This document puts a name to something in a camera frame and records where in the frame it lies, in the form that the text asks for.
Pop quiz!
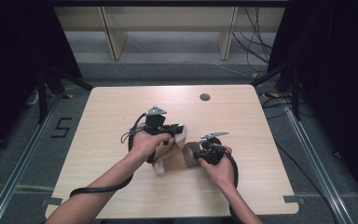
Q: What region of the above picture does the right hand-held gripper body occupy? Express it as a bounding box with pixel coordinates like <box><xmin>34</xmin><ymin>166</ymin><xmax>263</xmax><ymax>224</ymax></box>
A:
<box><xmin>200</xmin><ymin>131</ymin><xmax>230</xmax><ymax>166</ymax></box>

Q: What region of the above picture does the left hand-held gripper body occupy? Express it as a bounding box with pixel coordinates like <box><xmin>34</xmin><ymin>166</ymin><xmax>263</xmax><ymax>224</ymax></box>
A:
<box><xmin>144</xmin><ymin>105</ymin><xmax>172</xmax><ymax>136</ymax></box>

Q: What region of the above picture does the brown sock with white label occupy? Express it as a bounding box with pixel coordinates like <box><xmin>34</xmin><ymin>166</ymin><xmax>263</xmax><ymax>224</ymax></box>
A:
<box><xmin>154</xmin><ymin>141</ymin><xmax>203</xmax><ymax>175</ymax></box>

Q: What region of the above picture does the person's left hand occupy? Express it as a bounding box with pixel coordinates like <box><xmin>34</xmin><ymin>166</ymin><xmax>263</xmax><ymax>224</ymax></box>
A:
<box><xmin>129</xmin><ymin>130</ymin><xmax>172</xmax><ymax>163</ymax></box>

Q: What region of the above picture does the person's right hand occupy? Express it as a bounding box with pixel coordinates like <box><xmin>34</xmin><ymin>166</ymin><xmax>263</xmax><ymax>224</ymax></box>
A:
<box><xmin>198</xmin><ymin>146</ymin><xmax>236</xmax><ymax>191</ymax></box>

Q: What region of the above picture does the grey tape strip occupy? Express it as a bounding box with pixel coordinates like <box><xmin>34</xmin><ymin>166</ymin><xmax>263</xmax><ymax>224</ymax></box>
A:
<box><xmin>41</xmin><ymin>197</ymin><xmax>63</xmax><ymax>206</ymax></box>
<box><xmin>282</xmin><ymin>194</ymin><xmax>306</xmax><ymax>205</ymax></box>

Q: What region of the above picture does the black tape floor number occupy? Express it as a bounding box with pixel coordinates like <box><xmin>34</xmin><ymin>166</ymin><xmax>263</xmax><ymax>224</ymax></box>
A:
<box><xmin>50</xmin><ymin>117</ymin><xmax>74</xmax><ymax>139</ymax></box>

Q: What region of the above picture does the black metal stand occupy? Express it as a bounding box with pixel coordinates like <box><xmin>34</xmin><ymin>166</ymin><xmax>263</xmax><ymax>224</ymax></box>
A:
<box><xmin>36</xmin><ymin>64</ymin><xmax>95</xmax><ymax>125</ymax></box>
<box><xmin>250</xmin><ymin>46</ymin><xmax>303</xmax><ymax>121</ymax></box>

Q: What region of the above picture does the light wooden shelf unit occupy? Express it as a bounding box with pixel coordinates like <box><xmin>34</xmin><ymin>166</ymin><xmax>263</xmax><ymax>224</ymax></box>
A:
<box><xmin>53</xmin><ymin>6</ymin><xmax>286</xmax><ymax>62</ymax></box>

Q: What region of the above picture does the black curtain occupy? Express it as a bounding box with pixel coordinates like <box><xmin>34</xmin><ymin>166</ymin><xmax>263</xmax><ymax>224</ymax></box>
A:
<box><xmin>267</xmin><ymin>0</ymin><xmax>358</xmax><ymax>216</ymax></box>
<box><xmin>0</xmin><ymin>0</ymin><xmax>83</xmax><ymax>169</ymax></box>

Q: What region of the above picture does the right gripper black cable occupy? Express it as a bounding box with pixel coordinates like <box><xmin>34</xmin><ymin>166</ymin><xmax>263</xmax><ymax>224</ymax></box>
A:
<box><xmin>213</xmin><ymin>143</ymin><xmax>247</xmax><ymax>224</ymax></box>

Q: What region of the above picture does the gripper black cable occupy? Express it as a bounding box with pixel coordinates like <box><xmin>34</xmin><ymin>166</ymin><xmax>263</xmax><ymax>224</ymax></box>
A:
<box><xmin>213</xmin><ymin>143</ymin><xmax>247</xmax><ymax>224</ymax></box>
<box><xmin>69</xmin><ymin>113</ymin><xmax>147</xmax><ymax>199</ymax></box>

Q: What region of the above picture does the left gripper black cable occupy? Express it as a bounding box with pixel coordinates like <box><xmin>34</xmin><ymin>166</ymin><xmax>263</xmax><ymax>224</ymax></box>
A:
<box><xmin>69</xmin><ymin>113</ymin><xmax>147</xmax><ymax>199</ymax></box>

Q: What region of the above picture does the long black floor cable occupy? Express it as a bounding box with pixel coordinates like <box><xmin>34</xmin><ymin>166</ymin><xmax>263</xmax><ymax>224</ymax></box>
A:
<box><xmin>274</xmin><ymin>141</ymin><xmax>340</xmax><ymax>224</ymax></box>

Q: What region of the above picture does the metal floor rail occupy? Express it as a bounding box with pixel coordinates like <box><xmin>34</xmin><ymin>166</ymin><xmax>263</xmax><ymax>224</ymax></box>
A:
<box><xmin>0</xmin><ymin>92</ymin><xmax>65</xmax><ymax>224</ymax></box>
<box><xmin>280</xmin><ymin>96</ymin><xmax>356</xmax><ymax>224</ymax></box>

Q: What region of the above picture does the bundle of black hanging cables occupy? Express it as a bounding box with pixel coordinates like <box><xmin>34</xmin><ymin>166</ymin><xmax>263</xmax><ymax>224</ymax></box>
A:
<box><xmin>231</xmin><ymin>7</ymin><xmax>273</xmax><ymax>73</ymax></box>

